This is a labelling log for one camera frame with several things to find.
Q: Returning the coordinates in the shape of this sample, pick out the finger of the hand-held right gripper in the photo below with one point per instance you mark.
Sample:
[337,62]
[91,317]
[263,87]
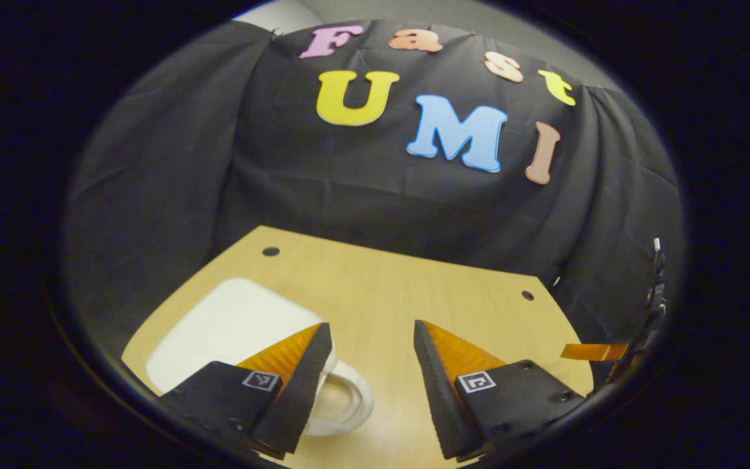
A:
[596,352]

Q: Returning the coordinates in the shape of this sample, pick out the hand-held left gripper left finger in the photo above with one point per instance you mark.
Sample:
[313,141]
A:
[303,391]

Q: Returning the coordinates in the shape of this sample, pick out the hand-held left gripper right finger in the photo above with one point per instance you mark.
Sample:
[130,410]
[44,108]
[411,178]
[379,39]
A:
[440,404]

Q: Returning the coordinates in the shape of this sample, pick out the small white suitcase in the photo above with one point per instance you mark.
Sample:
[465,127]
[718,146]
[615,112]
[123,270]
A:
[232,326]

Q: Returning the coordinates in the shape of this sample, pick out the black backdrop cloth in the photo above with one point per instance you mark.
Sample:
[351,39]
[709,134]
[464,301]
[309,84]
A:
[349,189]

